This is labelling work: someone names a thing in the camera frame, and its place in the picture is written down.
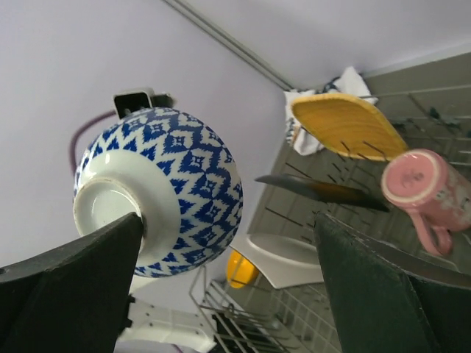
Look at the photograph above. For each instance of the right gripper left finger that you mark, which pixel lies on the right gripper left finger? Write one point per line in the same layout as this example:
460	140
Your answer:
72	298

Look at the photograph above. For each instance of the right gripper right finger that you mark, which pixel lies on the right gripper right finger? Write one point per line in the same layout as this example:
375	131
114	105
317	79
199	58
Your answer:
386	300

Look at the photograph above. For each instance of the white square plate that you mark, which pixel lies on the white square plate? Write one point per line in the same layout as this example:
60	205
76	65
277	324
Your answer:
285	262

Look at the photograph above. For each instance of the pink ceramic mug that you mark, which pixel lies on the pink ceramic mug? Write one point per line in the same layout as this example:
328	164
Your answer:
434	195

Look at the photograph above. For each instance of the blue white patterned bowl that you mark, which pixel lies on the blue white patterned bowl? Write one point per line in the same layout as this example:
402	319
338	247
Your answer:
176	174

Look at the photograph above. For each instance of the yellow woven-pattern plate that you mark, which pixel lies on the yellow woven-pattern plate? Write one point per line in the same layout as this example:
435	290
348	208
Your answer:
365	133

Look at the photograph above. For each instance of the yellow bowl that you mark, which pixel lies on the yellow bowl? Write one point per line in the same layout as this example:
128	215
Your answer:
239	271

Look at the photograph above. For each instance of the white printed cloth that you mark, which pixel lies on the white printed cloth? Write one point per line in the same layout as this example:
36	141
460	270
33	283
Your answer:
298	126

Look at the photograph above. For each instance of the grey wire dish rack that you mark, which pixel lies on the grey wire dish rack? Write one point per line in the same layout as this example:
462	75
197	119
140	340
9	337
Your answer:
260	318

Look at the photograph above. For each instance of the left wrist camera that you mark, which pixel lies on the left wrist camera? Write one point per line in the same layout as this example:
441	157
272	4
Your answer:
130	101

